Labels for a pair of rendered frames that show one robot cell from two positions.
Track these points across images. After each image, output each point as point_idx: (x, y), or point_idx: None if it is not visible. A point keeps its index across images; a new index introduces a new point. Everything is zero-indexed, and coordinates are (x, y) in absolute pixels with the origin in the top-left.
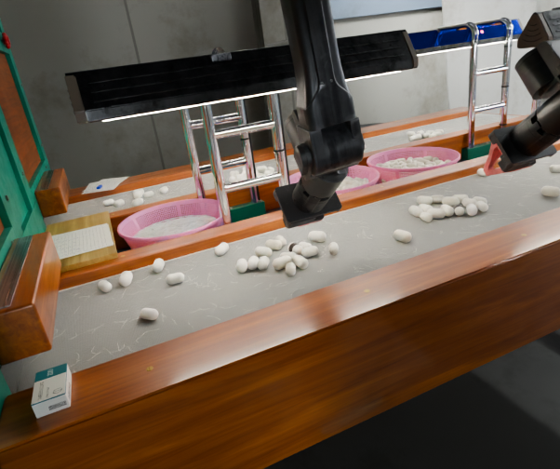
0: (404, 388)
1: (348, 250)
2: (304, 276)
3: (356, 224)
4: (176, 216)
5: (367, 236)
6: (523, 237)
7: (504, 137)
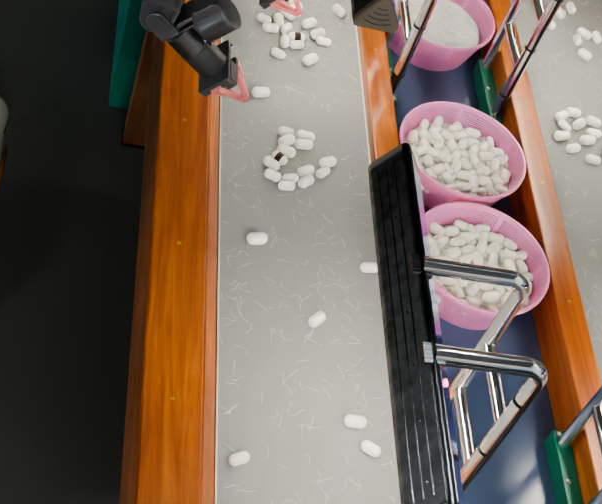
0: (151, 73)
1: (272, 64)
2: (251, 24)
3: (321, 100)
4: (489, 42)
5: (288, 88)
6: (180, 115)
7: (221, 48)
